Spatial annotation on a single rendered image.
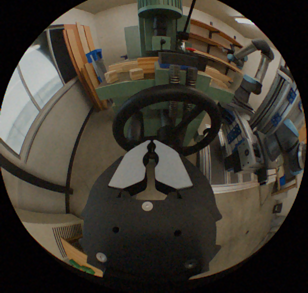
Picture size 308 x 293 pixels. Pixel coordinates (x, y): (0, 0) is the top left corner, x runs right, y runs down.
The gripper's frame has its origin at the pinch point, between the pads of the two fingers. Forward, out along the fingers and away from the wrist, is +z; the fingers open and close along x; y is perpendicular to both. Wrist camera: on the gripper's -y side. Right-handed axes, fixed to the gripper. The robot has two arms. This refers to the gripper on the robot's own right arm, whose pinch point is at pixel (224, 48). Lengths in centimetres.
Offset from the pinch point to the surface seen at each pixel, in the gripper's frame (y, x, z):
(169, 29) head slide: -1, -79, -50
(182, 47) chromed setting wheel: 11, -75, -52
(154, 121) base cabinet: 42, -96, -75
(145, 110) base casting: 35, -98, -75
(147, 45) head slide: 8, -92, -50
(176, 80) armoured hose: 18, -88, -86
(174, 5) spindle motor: -10, -80, -66
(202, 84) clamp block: 20, -80, -85
